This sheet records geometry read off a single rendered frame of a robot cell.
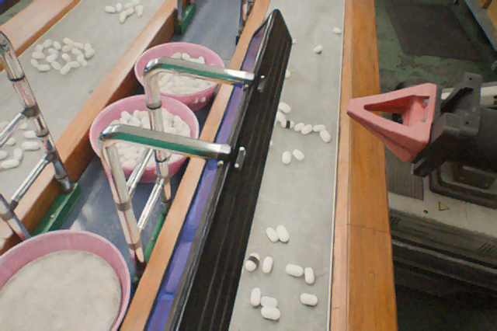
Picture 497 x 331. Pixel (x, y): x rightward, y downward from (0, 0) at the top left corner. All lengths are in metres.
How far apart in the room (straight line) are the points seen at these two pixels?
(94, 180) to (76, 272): 0.28
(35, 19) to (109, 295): 1.01
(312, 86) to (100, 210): 0.71
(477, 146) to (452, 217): 1.00
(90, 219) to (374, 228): 0.64
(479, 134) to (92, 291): 0.66
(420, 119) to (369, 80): 0.87
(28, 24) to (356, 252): 1.21
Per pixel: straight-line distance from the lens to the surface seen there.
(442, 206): 1.39
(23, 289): 0.83
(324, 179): 0.93
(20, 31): 1.44
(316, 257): 0.81
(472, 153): 0.40
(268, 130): 0.54
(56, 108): 1.13
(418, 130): 0.37
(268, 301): 0.73
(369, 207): 0.89
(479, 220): 1.43
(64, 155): 0.96
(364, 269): 0.80
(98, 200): 0.96
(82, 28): 1.46
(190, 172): 0.87
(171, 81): 1.18
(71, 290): 0.80
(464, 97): 0.39
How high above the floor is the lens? 1.43
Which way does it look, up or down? 48 degrees down
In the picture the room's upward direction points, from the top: 7 degrees clockwise
